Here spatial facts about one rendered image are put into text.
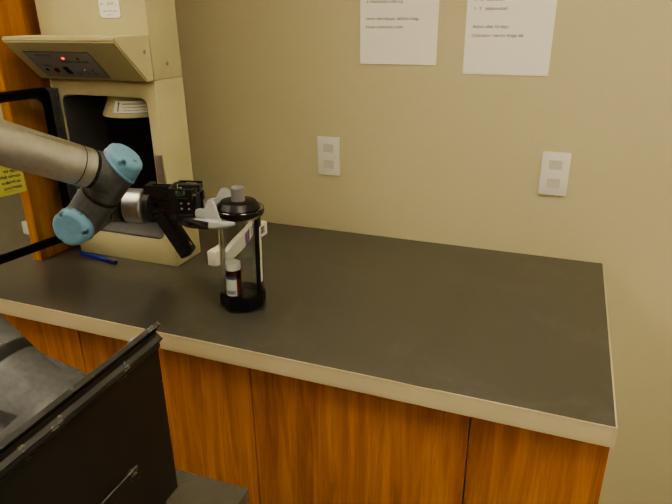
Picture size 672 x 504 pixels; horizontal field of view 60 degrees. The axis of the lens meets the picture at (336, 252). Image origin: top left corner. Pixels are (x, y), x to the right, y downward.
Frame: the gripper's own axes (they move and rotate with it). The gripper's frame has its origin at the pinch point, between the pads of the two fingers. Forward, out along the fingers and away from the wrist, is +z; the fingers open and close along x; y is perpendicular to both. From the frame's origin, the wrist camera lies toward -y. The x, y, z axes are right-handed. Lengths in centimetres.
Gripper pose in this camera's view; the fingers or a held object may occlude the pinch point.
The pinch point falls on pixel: (238, 218)
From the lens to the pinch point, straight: 127.7
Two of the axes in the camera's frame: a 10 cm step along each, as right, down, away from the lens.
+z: 9.9, 0.5, -1.0
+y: 0.0, -9.3, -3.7
